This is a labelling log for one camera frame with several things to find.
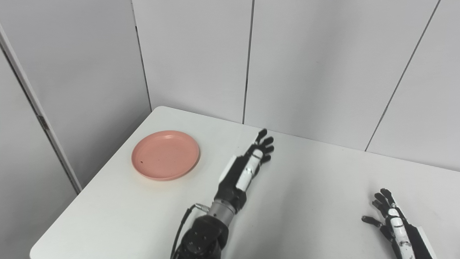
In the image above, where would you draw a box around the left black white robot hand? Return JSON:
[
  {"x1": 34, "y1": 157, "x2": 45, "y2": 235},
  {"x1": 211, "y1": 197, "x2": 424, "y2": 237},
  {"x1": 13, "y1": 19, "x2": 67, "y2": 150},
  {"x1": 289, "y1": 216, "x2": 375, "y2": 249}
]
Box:
[{"x1": 214, "y1": 128, "x2": 275, "y2": 213}]

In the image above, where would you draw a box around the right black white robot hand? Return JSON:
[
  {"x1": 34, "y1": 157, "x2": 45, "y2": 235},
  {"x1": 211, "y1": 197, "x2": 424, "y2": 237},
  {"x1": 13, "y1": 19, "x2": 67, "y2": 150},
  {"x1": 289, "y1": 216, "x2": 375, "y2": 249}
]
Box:
[{"x1": 362, "y1": 188, "x2": 438, "y2": 259}]

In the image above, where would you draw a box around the pink round plate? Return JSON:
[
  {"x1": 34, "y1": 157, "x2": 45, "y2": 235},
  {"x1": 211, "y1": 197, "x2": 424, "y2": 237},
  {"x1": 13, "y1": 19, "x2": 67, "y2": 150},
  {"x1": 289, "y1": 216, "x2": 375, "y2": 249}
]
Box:
[{"x1": 131, "y1": 130, "x2": 200, "y2": 181}]

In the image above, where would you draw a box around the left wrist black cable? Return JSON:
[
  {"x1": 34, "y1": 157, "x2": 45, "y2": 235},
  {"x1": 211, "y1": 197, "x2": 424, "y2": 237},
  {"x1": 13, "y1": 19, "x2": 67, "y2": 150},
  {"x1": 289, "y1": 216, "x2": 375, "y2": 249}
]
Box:
[{"x1": 170, "y1": 203, "x2": 211, "y2": 259}]

